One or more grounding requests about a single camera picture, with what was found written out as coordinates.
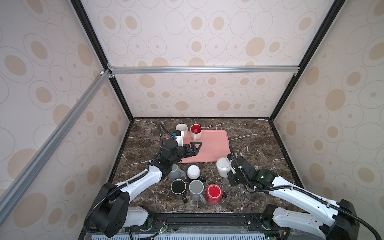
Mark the white ribbed-bottom mug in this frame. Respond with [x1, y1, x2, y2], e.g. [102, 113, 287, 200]
[216, 157, 232, 178]

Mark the cream mug red inside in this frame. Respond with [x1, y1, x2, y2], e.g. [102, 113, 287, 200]
[190, 124, 203, 142]

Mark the pink rectangular tray mat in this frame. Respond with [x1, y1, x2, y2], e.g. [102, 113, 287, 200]
[182, 130, 230, 164]

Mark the pale pink mug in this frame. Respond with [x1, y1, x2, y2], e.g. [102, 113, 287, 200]
[176, 124, 188, 139]

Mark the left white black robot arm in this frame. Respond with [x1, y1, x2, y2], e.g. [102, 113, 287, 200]
[83, 138, 203, 238]

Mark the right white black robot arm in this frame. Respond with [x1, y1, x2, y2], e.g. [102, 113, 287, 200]
[226, 154, 381, 240]

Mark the grey mug back row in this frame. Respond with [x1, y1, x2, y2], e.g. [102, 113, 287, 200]
[168, 164, 187, 182]

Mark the grey mug row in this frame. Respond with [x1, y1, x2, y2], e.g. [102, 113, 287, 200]
[189, 180, 206, 205]
[168, 164, 187, 182]

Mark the black mug white rim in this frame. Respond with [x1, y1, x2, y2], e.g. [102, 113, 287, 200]
[171, 179, 188, 204]

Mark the grey mug front row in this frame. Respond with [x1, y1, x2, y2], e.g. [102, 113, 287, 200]
[189, 180, 206, 205]

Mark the left slanted aluminium bar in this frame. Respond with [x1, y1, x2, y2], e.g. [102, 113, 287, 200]
[1, 69, 112, 225]

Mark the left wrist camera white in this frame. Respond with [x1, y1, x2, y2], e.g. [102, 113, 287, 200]
[172, 130, 185, 147]

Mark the white mug black handle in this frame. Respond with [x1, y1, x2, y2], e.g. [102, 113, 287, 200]
[187, 165, 206, 183]

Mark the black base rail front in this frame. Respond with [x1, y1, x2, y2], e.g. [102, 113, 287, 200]
[84, 208, 326, 240]

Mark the horizontal aluminium frame bar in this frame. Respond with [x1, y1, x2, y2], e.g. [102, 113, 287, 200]
[110, 65, 300, 75]

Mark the left black corner post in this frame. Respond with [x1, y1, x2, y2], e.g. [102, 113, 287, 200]
[70, 0, 135, 122]

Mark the black corner post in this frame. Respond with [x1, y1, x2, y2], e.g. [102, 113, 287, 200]
[269, 0, 346, 123]
[70, 0, 135, 122]

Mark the right black corner post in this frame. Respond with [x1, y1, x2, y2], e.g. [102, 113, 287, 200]
[269, 0, 346, 123]

